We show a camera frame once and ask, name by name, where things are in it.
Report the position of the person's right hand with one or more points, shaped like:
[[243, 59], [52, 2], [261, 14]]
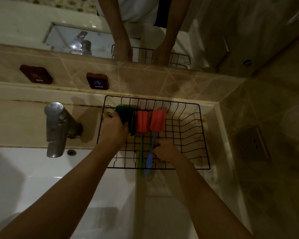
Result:
[[168, 151]]

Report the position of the person's left hand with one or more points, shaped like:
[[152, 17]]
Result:
[[112, 134]]

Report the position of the person's left fingers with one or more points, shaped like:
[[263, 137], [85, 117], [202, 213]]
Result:
[[121, 124]]

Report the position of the person's right fingers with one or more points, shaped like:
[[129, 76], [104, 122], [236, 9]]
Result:
[[158, 148]]

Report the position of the green scrub sponge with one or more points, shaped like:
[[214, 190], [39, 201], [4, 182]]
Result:
[[125, 114]]

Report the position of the person's right forearm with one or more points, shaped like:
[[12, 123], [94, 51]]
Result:
[[204, 204]]

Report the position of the dark cold sign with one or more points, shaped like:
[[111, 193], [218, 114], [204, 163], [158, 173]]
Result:
[[97, 81]]

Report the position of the chrome faucet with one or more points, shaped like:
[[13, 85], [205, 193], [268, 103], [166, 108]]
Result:
[[56, 126]]

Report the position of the dark red hot sign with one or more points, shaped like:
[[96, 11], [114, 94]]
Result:
[[36, 74]]

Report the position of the white sink basin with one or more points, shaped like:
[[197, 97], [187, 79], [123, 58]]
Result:
[[20, 179]]

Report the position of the wall power socket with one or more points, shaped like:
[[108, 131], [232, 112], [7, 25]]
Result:
[[253, 144]]

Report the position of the wall mirror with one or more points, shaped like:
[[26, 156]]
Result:
[[214, 29]]

